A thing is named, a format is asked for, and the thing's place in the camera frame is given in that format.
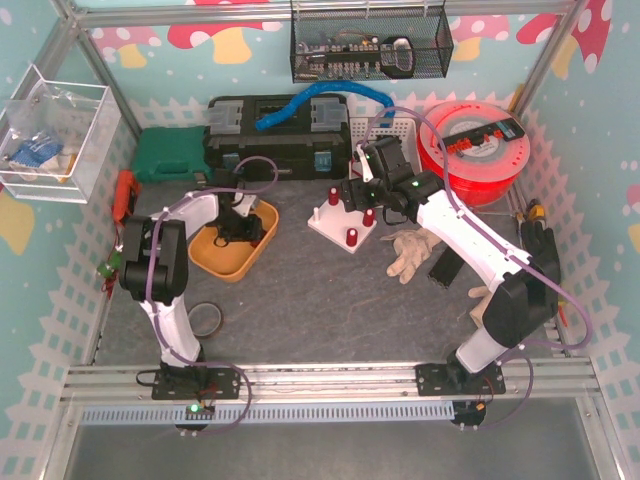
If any black wire mesh basket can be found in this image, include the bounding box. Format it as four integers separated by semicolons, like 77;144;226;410
290;5;454;83

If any orange black meter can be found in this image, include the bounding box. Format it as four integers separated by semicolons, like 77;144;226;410
112;170;141;226

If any red large spring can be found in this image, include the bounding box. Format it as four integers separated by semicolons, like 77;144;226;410
362;209;376;228

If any black tool box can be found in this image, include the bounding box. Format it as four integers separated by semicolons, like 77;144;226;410
203;93;352;181

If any green tool case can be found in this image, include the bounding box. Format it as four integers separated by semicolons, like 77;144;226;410
131;126;211;184

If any clear acrylic box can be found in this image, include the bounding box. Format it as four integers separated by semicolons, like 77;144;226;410
1;65;121;204

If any blue corrugated hose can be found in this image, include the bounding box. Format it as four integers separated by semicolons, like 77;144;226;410
254;82;396;132

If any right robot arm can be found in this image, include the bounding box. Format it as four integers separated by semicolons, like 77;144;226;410
341;137;560;375

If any blue white glove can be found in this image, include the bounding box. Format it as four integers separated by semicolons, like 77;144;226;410
9;132;63;173

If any red filament spool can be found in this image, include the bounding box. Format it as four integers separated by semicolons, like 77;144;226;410
417;100;530;207

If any orange plastic tray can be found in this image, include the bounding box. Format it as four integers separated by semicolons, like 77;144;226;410
188;200;280;283

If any white plastic basket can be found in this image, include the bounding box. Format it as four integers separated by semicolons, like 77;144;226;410
350;117;422;174

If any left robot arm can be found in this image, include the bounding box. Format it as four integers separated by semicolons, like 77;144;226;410
119;188;257;369

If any brown tape roll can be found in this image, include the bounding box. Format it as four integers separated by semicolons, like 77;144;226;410
188;302;223;339

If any black aluminium extrusion block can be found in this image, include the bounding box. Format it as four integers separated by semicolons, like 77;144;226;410
428;246;465;289

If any black power strip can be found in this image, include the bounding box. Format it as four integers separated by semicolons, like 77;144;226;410
443;118;525;154

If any white peg base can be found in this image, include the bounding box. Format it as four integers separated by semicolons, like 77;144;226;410
307;200;377;254

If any beige work glove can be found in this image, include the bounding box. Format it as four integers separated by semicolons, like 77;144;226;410
381;228;442;285

